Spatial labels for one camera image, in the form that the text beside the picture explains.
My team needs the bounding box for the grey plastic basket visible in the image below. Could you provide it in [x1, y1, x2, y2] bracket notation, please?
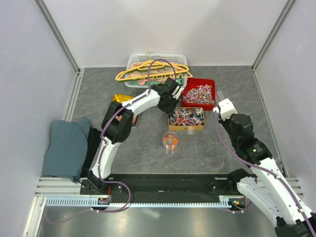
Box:
[126, 52, 187, 93]

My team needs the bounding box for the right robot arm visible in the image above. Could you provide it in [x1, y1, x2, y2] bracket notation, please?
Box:
[215, 114, 316, 237]

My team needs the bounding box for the green cloth in basket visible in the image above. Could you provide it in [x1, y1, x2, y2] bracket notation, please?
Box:
[125, 78, 187, 88]

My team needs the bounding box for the clear glass bowl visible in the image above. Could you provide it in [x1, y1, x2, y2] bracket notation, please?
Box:
[162, 131, 179, 155]

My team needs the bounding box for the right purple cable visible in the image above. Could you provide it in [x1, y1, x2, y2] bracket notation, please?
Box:
[213, 111, 316, 237]

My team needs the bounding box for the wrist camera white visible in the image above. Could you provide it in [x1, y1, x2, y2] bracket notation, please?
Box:
[171, 85, 184, 99]
[213, 98, 238, 121]

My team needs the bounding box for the yellow clothes hanger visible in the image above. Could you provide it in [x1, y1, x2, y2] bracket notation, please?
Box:
[115, 59, 190, 82]

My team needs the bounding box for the purple cable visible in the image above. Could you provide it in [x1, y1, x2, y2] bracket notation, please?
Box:
[213, 111, 316, 237]
[44, 59, 178, 225]

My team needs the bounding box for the blue folded cloth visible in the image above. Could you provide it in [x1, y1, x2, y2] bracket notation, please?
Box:
[41, 117, 90, 183]

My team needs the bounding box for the gold lollipop tin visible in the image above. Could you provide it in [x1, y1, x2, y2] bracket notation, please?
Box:
[167, 107, 205, 131]

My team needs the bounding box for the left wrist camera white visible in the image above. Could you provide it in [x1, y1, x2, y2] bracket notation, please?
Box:
[171, 85, 184, 99]

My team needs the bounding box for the gold gummy candy tin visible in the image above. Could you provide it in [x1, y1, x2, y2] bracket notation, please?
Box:
[111, 93, 140, 128]

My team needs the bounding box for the clear plastic scoop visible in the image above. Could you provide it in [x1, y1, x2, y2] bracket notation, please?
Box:
[217, 90, 225, 101]

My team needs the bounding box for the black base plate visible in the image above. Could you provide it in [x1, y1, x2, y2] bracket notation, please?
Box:
[80, 174, 241, 202]

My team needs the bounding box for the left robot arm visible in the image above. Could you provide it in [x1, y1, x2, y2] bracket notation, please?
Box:
[88, 78, 184, 194]

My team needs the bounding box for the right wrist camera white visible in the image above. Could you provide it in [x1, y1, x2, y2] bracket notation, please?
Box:
[213, 98, 238, 121]

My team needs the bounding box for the grey cable duct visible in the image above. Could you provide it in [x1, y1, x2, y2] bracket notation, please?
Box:
[45, 197, 240, 208]

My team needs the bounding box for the red candy tray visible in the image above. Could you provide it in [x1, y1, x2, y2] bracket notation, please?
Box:
[181, 78, 216, 111]

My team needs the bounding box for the pink clothes hanger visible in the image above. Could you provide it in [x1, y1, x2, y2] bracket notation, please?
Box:
[124, 69, 193, 81]

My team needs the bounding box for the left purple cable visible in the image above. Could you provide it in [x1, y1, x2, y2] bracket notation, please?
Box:
[44, 59, 178, 225]

